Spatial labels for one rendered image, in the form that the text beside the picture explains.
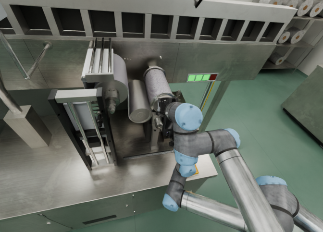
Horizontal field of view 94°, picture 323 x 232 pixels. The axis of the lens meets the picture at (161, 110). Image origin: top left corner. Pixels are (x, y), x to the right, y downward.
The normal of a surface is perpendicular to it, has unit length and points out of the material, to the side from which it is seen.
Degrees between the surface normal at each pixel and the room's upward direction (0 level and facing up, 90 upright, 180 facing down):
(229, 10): 90
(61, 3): 90
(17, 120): 90
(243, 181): 25
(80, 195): 0
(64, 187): 0
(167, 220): 0
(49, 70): 90
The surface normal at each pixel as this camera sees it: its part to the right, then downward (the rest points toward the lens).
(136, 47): 0.22, 0.72
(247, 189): -0.29, -0.54
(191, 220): 0.11, -0.69
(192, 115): 0.24, 0.11
